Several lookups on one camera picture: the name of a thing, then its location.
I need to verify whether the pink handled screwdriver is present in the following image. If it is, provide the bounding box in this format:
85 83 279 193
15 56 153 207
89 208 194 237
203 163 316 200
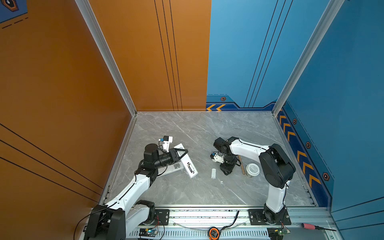
301 223 336 232

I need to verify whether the white remote with QR label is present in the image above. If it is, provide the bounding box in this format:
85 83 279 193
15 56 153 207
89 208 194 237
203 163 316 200
159 163 184 176

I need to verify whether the white remote control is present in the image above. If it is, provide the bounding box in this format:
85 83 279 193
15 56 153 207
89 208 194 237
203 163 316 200
174 144 198 179

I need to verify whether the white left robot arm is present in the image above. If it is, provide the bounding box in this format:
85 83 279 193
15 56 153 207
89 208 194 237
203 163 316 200
84 144 188 240

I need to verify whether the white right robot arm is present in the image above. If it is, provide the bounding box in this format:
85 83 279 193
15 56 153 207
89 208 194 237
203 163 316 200
211 137 296 225

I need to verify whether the green circuit board left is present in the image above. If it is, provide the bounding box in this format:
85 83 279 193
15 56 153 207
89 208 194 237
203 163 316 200
138 228 159 240

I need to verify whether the aluminium corner post right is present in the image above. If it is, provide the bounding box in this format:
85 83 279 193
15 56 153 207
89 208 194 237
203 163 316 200
272 0 345 117

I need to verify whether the wooden mallet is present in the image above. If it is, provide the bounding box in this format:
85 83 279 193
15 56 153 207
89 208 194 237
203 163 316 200
238 156 246 175

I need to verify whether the aluminium corner post left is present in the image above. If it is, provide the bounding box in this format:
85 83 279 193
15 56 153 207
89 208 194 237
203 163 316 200
75 0 137 117

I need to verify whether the orange black tape measure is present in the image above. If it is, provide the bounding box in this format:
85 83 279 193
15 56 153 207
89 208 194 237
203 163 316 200
208 227 220 240

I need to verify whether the white lidded cup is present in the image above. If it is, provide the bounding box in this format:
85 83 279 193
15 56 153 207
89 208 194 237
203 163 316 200
246 163 260 178

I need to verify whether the circuit board right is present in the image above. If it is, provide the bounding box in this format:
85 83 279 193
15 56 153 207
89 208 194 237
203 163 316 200
267 228 291 240

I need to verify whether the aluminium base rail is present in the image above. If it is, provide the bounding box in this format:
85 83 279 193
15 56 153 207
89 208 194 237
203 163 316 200
125 206 342 240

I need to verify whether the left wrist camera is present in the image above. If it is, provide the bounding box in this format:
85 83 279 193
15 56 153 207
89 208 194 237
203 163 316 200
159 136 173 153

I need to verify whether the aluminium corner post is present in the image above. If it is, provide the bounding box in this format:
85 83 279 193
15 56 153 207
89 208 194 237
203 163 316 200
272 0 345 117
75 0 137 117

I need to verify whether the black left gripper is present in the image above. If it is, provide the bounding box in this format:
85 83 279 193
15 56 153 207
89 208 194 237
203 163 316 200
153 149 188 171

